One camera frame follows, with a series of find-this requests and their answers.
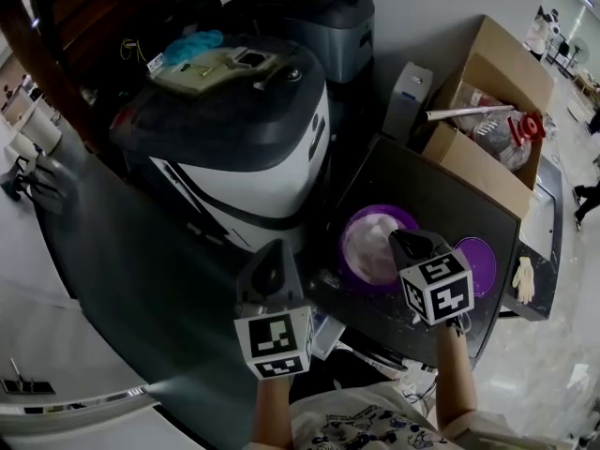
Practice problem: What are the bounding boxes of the brown cardboard box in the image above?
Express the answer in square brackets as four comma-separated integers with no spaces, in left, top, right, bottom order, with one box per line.
[412,14,557,222]

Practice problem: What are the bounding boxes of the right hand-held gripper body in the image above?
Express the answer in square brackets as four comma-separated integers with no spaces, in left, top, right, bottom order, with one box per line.
[399,252,474,326]

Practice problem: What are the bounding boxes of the blue crumpled cloth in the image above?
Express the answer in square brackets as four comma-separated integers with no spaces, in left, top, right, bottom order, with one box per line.
[163,29,226,63]

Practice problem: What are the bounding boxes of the white cylindrical table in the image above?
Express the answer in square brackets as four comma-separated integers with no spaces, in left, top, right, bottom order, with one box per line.
[7,96,63,159]

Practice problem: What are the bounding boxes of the silver door rail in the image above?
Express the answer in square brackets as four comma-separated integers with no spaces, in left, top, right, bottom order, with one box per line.
[0,383,158,422]

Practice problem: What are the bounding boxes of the standing fan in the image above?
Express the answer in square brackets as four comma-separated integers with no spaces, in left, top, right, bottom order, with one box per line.
[568,37,590,72]

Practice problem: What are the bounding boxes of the clear plastic jug red cap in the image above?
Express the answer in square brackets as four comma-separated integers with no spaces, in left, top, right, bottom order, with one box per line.
[472,110,548,173]

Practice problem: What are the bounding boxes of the purple tub of powder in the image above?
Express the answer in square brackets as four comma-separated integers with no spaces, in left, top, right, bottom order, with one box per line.
[337,203,421,294]

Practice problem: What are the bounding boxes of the white and black washing machine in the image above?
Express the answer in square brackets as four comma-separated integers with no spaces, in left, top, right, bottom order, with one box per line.
[110,35,330,258]

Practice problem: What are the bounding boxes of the person's right forearm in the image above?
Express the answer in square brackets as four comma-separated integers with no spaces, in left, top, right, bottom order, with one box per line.
[435,323,480,440]

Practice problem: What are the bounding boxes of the person's left forearm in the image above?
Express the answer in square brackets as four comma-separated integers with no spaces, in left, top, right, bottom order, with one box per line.
[250,375,294,445]

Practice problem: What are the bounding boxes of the person's printed beige shirt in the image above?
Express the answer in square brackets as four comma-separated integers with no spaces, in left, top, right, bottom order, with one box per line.
[288,381,580,450]

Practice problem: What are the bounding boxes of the black square table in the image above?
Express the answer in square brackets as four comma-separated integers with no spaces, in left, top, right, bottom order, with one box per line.
[308,136,522,361]

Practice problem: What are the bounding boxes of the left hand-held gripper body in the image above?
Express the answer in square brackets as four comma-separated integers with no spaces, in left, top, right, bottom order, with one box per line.
[233,297,316,383]

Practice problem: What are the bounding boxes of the person's dark trousers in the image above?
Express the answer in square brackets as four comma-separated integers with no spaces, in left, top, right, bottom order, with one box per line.
[291,347,405,403]

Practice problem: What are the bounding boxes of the white work glove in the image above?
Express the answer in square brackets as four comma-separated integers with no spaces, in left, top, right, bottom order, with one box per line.
[511,256,536,305]

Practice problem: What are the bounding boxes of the silver metal tube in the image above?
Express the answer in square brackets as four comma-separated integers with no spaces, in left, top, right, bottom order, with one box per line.
[424,104,515,124]

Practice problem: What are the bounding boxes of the grey rectangular box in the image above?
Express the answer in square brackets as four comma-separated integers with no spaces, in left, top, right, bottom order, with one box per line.
[382,61,435,143]

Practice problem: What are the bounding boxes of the black door bracket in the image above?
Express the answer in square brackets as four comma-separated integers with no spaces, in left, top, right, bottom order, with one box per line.
[0,357,58,396]

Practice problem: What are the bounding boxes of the white detergent drawer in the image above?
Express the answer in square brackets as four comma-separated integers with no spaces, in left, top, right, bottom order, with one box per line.
[309,314,349,361]

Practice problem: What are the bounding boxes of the beige plastic panel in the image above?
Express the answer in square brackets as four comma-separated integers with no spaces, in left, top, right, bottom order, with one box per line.
[147,39,302,98]

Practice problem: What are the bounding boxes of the yellow cable loop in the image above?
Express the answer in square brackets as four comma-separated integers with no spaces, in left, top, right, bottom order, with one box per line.
[120,37,143,63]

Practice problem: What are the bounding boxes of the purple bucket lid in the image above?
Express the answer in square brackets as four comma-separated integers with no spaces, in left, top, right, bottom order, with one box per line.
[452,235,499,299]

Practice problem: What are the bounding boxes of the black metal bench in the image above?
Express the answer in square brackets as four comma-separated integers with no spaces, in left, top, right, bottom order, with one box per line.
[496,155,564,323]

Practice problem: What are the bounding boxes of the black chair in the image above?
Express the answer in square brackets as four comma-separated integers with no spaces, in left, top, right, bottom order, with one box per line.
[0,155,63,206]

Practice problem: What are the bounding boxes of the grey rounded appliance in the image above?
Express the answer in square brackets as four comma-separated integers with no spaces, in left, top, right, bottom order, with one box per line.
[255,0,377,84]

